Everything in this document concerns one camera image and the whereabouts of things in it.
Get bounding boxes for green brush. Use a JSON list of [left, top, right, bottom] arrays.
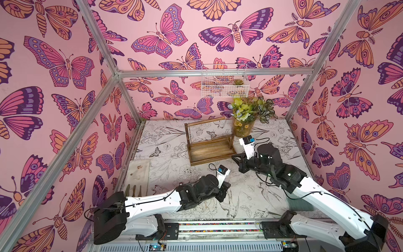
[[286, 194, 315, 212]]

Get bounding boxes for wooden jewelry display stand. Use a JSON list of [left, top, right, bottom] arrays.
[[184, 116, 236, 166]]

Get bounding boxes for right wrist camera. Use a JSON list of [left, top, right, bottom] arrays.
[[239, 135, 255, 160]]

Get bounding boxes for white wire wall basket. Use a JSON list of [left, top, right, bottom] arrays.
[[200, 64, 250, 98]]

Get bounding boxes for glass vase with plants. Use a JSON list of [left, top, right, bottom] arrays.
[[231, 97, 278, 138]]

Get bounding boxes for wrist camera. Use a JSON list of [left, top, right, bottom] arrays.
[[239, 135, 255, 160], [216, 165, 230, 189]]

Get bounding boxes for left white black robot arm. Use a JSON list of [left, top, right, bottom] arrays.
[[93, 174, 231, 245]]

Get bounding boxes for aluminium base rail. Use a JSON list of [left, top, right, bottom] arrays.
[[89, 219, 339, 252]]

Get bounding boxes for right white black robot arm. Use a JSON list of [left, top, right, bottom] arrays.
[[232, 137, 389, 252]]

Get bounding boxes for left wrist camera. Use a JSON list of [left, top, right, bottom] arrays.
[[216, 165, 230, 189]]

